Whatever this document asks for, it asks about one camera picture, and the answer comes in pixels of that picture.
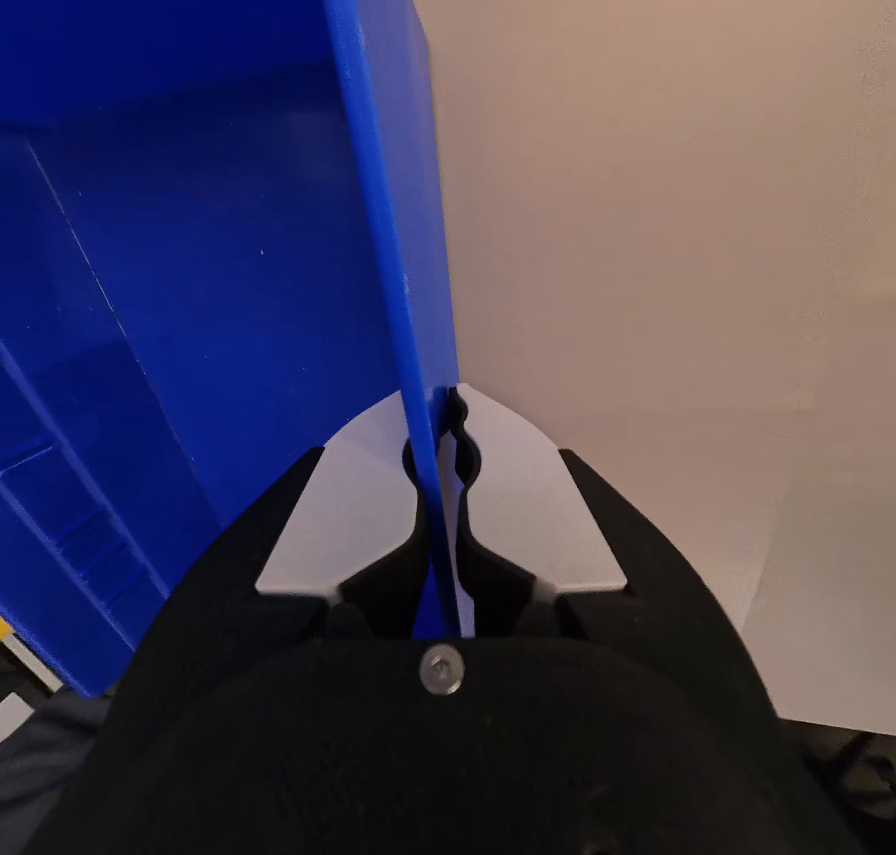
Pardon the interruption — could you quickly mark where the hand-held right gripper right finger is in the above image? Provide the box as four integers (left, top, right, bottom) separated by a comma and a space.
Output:
447, 382, 629, 597

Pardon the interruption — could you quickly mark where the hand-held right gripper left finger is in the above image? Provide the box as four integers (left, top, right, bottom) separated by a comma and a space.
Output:
255, 389, 429, 597

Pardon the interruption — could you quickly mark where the blue plastic box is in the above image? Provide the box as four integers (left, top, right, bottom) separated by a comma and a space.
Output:
0, 0, 463, 698

